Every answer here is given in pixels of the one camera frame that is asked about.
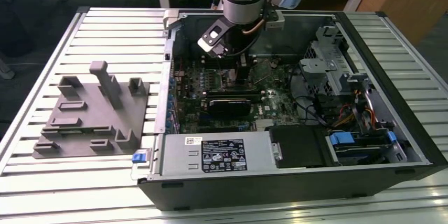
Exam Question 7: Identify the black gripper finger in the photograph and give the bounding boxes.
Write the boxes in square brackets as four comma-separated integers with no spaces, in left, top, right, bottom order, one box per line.
[236,53,253,86]

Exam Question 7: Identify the metal socket cover frame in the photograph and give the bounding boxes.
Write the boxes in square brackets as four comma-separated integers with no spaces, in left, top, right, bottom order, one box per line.
[253,60,276,85]

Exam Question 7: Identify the thin metal locking lever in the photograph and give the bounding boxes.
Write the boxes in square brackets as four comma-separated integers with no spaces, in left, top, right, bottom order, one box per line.
[253,74,276,86]

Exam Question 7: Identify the black graphics card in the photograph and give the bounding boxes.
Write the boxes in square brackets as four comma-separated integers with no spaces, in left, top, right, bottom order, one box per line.
[207,98,252,118]

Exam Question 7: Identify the green motherboard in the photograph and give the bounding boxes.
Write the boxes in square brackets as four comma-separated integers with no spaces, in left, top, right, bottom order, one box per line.
[169,55,305,133]

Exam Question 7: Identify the silver metal drive cage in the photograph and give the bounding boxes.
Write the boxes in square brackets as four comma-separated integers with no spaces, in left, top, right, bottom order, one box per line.
[299,24,355,98]

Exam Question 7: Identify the silver chipset heatsink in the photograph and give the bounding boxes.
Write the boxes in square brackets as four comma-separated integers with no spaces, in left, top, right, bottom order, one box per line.
[256,119,275,131]

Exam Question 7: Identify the black plastic shroud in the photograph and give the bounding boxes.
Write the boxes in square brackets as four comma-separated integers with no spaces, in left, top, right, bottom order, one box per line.
[268,125,332,169]

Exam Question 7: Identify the silver power supply box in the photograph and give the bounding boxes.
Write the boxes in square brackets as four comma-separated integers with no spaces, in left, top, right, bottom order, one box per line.
[159,132,277,176]

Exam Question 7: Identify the blue disk carrier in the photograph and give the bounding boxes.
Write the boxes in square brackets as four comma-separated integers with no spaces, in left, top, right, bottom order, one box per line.
[328,131,399,156]

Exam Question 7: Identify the blue case latch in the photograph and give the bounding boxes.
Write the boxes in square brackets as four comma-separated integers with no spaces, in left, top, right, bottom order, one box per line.
[132,149,148,163]

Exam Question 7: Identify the grey plastic parts rack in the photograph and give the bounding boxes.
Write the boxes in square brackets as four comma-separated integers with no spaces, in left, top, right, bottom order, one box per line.
[32,60,151,159]

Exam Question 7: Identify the black open PC case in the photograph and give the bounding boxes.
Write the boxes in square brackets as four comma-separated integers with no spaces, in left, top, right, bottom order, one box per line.
[129,6,448,212]

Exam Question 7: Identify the grey chair base leg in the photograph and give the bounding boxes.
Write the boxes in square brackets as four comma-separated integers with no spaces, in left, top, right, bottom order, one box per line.
[0,58,16,80]

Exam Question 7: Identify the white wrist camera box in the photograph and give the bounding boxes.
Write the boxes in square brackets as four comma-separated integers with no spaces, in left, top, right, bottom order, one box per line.
[197,20,232,58]

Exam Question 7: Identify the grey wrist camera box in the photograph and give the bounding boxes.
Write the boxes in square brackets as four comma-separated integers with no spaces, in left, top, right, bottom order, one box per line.
[264,10,285,30]

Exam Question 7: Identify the grey case handle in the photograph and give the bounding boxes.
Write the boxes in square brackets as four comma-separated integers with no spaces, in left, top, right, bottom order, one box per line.
[163,8,187,30]

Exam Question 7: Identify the yellow wire bundle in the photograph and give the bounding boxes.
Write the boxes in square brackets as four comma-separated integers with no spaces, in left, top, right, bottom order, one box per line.
[332,115,356,128]

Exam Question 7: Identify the orange flat cable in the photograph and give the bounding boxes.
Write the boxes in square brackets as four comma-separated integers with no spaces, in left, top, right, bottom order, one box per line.
[363,105,379,131]

